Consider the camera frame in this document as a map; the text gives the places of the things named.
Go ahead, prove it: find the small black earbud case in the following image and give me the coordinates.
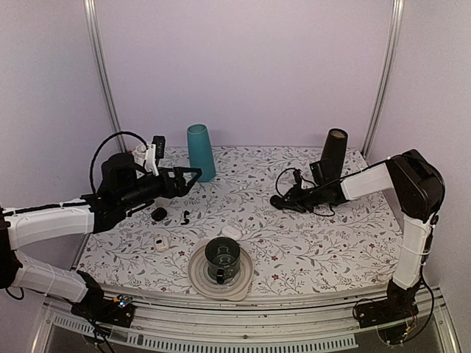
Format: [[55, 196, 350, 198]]
[[151, 207, 167, 221]]

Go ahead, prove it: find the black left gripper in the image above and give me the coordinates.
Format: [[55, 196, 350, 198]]
[[118, 165, 202, 211]]

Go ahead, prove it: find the dark glass mug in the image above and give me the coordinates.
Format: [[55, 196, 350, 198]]
[[205, 237, 241, 285]]

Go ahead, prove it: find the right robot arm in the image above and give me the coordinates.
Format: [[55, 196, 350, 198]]
[[270, 149, 445, 321]]

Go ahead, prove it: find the dark brown tall cup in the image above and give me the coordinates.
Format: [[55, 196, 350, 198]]
[[321, 128, 348, 179]]

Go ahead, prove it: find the right aluminium frame post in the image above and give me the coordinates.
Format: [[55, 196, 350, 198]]
[[361, 0, 405, 160]]

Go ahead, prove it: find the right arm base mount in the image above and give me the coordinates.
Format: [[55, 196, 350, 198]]
[[353, 299, 419, 328]]

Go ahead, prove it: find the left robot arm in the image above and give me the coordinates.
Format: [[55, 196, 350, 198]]
[[1, 153, 202, 319]]

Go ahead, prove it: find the aluminium frame post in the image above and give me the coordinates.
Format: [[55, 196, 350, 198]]
[[83, 0, 121, 132], [361, 0, 405, 160]]

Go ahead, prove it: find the black oval charging case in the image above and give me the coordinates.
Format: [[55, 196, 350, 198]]
[[269, 195, 285, 209]]

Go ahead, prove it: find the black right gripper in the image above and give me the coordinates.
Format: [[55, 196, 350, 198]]
[[279, 183, 327, 213]]

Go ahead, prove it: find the left aluminium frame post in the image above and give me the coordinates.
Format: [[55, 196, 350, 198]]
[[83, 0, 121, 132]]

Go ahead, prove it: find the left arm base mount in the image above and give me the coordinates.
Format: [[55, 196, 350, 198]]
[[71, 298, 136, 328]]

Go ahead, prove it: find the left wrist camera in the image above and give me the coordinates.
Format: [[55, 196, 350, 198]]
[[144, 135, 166, 176]]

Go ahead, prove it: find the small white earbud case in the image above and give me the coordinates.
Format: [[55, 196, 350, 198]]
[[155, 236, 169, 252]]

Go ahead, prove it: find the white open charging case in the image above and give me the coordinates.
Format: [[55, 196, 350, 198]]
[[221, 225, 242, 240]]

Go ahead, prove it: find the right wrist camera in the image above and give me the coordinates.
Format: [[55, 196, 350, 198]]
[[293, 169, 306, 190]]

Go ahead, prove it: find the teal cup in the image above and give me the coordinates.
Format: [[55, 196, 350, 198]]
[[187, 124, 216, 182]]

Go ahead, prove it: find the beige round plate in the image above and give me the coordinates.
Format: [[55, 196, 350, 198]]
[[188, 237, 255, 302]]

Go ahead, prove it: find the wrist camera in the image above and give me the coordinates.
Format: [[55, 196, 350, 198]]
[[293, 169, 306, 190], [144, 135, 166, 176]]

